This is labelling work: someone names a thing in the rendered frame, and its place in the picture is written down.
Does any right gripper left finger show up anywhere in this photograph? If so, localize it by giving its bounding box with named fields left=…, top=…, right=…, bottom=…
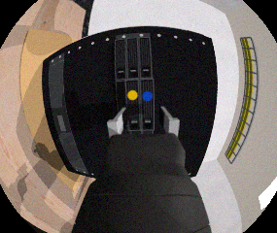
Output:
left=107, top=108, right=129, bottom=139

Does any black open rack frame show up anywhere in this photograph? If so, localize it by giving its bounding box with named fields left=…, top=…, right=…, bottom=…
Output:
left=42, top=26, right=217, bottom=179

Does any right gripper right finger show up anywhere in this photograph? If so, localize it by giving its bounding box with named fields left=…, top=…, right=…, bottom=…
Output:
left=158, top=106, right=180, bottom=137

